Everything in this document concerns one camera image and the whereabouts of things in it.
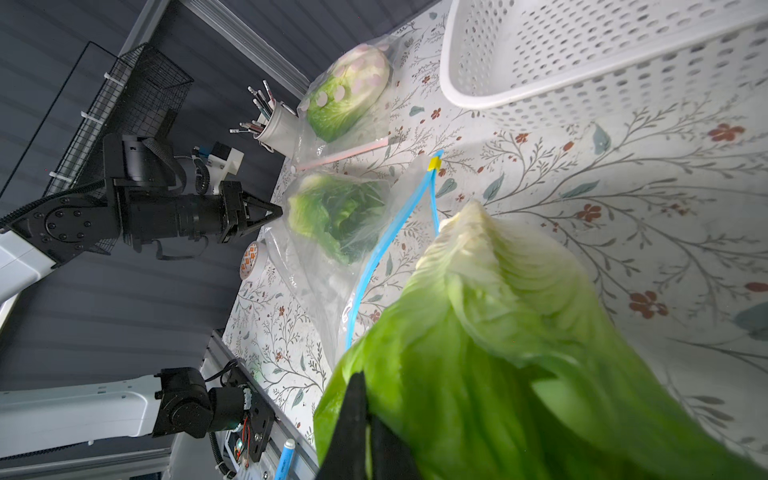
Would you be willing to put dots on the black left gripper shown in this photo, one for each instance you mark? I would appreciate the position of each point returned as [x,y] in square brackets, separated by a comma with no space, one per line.
[238,206]

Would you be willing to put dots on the black wire mesh basket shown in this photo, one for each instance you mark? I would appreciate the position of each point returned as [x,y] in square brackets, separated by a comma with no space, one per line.
[108,114]

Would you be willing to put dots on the white cup pen holder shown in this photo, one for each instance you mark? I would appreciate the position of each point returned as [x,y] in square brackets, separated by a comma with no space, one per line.
[276,128]

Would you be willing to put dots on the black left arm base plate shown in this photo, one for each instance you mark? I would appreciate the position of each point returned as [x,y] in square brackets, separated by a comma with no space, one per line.
[260,415]

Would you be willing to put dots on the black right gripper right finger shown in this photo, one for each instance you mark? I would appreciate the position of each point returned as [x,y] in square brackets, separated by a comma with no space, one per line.
[391,458]

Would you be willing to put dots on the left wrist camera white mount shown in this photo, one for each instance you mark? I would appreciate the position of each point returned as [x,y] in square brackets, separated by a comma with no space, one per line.
[214,165]

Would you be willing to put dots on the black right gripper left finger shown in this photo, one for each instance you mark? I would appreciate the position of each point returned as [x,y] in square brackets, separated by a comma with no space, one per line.
[346,456]

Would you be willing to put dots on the chinese cabbage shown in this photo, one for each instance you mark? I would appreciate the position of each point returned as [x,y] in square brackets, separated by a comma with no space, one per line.
[498,361]
[341,214]
[350,87]

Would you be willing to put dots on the clear zip-top bag blue seal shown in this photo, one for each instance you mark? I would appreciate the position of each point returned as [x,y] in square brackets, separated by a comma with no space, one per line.
[331,293]

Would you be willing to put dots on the chinese cabbage in pink bag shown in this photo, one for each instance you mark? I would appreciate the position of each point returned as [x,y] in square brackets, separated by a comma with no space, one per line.
[350,87]

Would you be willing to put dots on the clear zip-top bag pink seal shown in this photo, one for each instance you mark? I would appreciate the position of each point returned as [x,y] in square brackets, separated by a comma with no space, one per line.
[369,133]

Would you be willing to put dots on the small white object on table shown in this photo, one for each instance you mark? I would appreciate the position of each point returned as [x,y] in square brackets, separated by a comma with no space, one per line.
[249,260]

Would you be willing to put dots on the white perforated plastic basket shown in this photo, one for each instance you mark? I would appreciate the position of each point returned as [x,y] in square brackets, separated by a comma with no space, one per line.
[538,64]

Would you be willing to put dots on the blue pen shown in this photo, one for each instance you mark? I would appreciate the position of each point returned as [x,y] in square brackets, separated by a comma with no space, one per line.
[285,461]

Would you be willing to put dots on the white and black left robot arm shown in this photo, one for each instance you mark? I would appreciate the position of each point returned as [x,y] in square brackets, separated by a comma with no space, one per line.
[172,401]

